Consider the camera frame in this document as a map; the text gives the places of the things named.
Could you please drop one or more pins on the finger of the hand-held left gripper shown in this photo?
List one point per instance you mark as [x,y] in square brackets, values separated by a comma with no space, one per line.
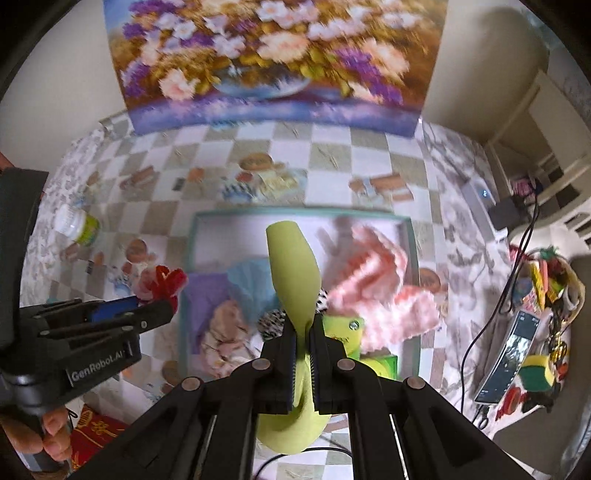
[113,309]
[147,316]

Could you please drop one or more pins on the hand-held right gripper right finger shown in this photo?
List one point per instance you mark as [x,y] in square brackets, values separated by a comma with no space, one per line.
[316,364]

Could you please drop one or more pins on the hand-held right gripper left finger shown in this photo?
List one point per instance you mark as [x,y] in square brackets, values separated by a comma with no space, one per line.
[291,364]

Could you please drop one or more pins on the red fabric flower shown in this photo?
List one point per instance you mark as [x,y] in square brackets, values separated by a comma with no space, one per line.
[164,281]

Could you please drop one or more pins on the purple wipes packet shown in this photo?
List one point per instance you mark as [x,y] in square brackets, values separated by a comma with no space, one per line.
[203,300]

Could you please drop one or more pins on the pink cloth with beige print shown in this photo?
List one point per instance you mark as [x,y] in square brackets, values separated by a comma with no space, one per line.
[226,330]

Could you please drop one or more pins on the green soft sock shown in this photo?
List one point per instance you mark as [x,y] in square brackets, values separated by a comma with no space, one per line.
[291,263]

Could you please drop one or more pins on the teal box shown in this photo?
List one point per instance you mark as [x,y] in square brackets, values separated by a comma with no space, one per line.
[221,235]

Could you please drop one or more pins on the pink and white wavy cloth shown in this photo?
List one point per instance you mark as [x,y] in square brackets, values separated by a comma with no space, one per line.
[383,277]

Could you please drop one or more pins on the yellow-green soft pouch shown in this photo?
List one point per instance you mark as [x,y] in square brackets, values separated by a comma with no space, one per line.
[339,332]

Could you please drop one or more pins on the person's left hand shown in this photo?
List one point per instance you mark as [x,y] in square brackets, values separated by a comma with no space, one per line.
[53,427]

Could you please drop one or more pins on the black and white patterned cloth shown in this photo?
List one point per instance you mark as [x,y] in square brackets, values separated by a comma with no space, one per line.
[272,325]

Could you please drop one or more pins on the green packet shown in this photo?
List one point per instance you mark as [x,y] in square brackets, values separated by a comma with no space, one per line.
[383,365]

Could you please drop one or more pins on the red packet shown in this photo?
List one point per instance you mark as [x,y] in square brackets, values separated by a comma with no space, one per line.
[97,434]

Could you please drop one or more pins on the smartphone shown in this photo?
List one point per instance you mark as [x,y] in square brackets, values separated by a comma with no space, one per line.
[508,360]

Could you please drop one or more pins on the red tape roll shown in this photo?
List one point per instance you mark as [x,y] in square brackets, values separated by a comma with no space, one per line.
[511,400]

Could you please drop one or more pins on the checkered floral printed tablecloth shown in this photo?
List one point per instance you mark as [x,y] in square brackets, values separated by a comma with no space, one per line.
[323,152]

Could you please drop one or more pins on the yellow and green sponge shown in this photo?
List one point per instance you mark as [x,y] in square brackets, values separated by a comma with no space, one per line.
[538,373]

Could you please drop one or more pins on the white device with blue light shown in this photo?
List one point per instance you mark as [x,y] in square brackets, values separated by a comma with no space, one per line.
[480,196]

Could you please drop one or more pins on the basket of colourful items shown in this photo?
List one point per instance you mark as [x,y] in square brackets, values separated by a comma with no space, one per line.
[540,281]

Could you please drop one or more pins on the black power adapter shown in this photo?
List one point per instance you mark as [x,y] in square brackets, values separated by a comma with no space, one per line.
[505,213]

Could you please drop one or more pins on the pink small item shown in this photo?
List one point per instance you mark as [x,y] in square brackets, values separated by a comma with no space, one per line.
[522,187]

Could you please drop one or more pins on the white basket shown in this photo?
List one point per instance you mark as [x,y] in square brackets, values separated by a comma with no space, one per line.
[575,277]

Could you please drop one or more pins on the flower painting poster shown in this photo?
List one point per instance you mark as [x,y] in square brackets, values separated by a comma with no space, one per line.
[277,69]

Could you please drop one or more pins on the white furniture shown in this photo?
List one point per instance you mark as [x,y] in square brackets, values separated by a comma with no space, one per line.
[549,120]

